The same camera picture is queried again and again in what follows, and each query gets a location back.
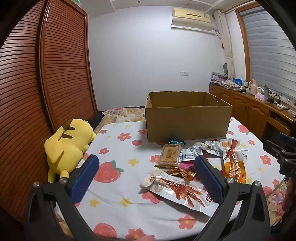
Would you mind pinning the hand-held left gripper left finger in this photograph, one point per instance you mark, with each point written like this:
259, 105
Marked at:
83, 183

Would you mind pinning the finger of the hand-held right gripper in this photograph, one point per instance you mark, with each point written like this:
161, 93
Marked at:
285, 138
274, 149

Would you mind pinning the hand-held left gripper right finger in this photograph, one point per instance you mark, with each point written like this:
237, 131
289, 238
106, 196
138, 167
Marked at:
209, 183

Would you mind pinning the gold snack packet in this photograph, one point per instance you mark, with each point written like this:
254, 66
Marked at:
182, 174

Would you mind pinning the pink snack packet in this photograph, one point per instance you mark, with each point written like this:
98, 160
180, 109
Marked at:
186, 166

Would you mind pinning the brown cardboard box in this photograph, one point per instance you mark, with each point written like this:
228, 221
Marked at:
185, 122

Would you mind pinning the orange chicken feet packet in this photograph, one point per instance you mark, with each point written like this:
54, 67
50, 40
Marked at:
233, 162

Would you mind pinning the large clear chicken feet packet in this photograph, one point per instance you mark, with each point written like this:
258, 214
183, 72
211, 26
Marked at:
175, 188

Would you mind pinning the silver snack packet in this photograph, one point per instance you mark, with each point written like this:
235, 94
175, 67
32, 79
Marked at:
188, 154

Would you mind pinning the crumpled white snack packet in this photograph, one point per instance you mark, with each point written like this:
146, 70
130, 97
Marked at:
215, 147
201, 146

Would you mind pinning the yellow plush toy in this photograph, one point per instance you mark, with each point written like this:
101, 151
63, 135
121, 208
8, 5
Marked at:
67, 148

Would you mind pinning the light purple box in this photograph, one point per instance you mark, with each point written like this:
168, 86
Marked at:
260, 96

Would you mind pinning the clear peanut brittle tray packet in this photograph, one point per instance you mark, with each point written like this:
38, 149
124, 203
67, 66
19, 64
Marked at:
168, 154

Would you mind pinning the green lid bottle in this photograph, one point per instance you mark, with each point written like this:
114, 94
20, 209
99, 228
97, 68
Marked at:
266, 91

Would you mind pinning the white strawberry flower bed sheet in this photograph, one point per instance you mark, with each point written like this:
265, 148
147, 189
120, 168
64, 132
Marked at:
115, 143

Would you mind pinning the teal snack packet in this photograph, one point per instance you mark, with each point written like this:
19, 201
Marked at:
175, 141

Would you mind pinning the wooden cabinet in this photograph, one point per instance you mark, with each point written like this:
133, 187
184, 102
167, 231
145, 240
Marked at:
240, 104

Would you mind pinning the pink thermos bottle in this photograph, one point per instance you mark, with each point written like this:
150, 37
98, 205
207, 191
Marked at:
253, 88

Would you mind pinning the dark cloth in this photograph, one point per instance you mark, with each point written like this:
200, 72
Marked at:
96, 120

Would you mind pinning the blue packets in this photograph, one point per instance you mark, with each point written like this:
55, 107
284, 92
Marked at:
237, 81

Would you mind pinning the floral cloth bundle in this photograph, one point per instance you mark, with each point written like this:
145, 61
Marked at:
230, 85

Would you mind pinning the floral patterned quilt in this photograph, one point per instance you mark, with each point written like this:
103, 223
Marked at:
124, 114

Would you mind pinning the grey window blind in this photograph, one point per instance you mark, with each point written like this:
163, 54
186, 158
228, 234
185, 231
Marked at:
270, 51

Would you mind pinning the purple patterned bag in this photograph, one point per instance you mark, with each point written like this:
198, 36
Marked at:
218, 77

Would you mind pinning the small white fan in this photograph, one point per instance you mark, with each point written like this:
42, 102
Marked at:
225, 69

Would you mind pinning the brown louvred wardrobe door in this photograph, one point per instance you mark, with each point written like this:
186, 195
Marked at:
20, 92
67, 69

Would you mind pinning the cream patterned curtain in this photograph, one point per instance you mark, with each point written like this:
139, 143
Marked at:
225, 39

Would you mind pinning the white wall switch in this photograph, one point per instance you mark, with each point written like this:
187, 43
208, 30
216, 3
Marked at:
184, 73

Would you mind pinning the wooden window frame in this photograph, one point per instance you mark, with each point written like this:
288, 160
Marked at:
242, 34

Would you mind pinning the cream wall air conditioner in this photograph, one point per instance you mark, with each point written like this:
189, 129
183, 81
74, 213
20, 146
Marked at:
192, 18

